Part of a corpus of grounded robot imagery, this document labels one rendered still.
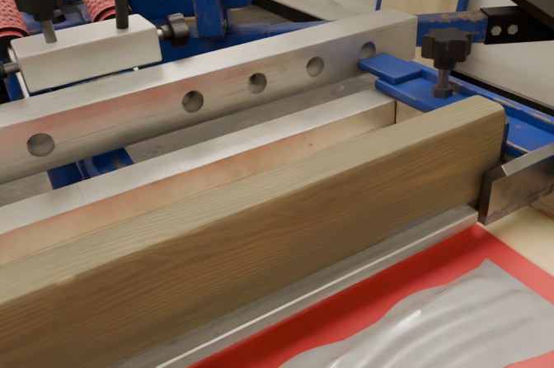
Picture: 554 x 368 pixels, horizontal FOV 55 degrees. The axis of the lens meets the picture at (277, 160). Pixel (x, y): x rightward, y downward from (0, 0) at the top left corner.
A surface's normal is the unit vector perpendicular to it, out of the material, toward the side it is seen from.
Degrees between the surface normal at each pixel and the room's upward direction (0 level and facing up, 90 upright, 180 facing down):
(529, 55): 90
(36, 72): 90
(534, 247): 0
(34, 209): 0
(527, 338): 35
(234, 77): 90
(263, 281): 90
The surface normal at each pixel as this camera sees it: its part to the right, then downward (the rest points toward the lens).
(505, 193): 0.50, 0.42
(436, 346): 0.16, -0.57
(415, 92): -0.07, -0.85
